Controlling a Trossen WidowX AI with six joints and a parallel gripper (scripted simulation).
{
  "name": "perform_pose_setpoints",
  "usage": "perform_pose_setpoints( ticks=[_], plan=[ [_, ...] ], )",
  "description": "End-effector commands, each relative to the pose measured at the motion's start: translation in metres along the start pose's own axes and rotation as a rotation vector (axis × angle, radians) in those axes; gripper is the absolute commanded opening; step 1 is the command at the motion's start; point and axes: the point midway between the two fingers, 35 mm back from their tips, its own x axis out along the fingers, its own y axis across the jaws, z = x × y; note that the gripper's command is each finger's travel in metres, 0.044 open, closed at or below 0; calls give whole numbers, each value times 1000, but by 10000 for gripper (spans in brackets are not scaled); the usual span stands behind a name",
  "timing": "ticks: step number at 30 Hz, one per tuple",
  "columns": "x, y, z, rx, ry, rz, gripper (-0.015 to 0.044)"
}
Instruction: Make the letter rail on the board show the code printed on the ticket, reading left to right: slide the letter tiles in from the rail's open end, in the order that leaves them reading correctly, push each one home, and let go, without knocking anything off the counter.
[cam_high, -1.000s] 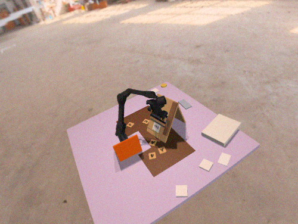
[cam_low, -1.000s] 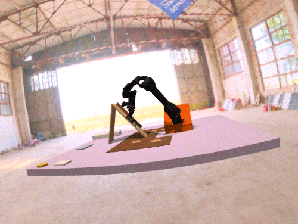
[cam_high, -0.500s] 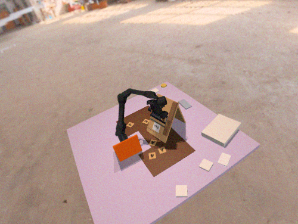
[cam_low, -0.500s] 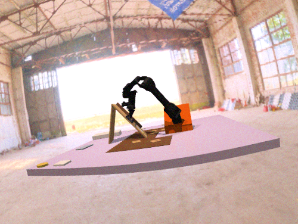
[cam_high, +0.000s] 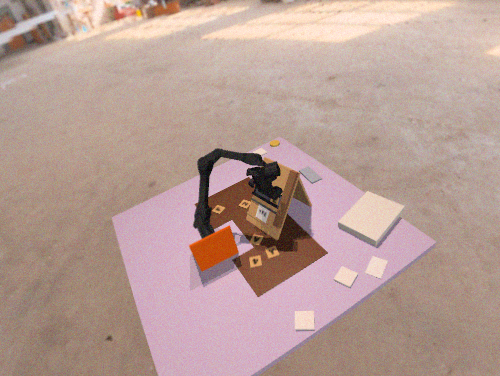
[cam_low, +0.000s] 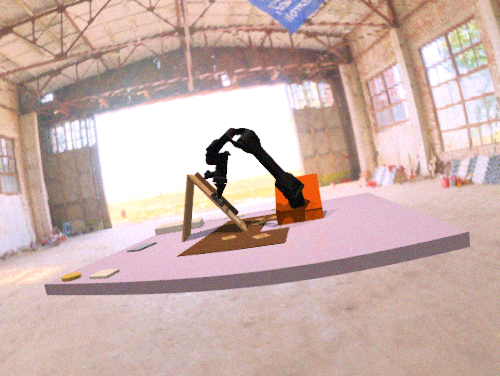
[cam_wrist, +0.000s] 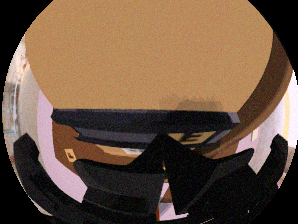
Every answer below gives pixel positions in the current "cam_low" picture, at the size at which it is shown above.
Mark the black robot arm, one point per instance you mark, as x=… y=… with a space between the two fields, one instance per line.
x=250 y=143

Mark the grey flat rectangular tile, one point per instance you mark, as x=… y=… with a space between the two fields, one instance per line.
x=141 y=247

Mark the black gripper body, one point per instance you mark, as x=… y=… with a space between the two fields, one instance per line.
x=221 y=174

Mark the yellow round disc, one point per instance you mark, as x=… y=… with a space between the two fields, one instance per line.
x=70 y=277

